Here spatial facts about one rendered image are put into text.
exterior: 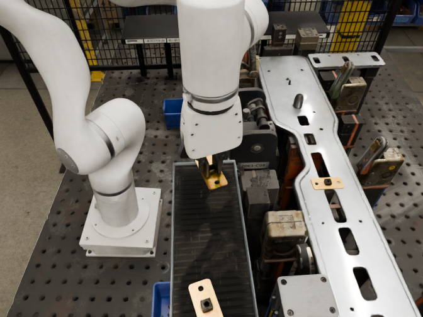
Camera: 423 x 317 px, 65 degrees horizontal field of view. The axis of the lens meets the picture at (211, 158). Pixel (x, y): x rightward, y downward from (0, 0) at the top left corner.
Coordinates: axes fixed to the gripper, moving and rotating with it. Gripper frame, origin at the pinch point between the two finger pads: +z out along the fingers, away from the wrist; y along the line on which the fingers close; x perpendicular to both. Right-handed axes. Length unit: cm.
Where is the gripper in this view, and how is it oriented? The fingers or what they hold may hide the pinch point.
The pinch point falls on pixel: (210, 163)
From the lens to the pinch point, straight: 62.8
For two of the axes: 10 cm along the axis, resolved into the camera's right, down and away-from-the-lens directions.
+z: 0.0, 6.7, 7.4
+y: 9.3, -2.7, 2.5
